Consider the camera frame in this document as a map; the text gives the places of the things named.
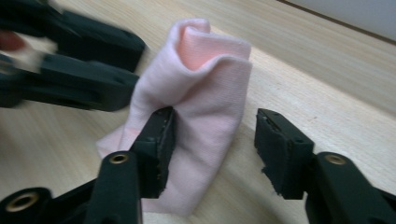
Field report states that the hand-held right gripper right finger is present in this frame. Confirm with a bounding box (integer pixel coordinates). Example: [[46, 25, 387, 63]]
[[254, 107, 396, 224]]

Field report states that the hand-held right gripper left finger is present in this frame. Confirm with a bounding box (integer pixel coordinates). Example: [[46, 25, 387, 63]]
[[83, 106, 176, 224]]

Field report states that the pink sock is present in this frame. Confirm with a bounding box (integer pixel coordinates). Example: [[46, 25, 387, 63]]
[[96, 18, 253, 217]]

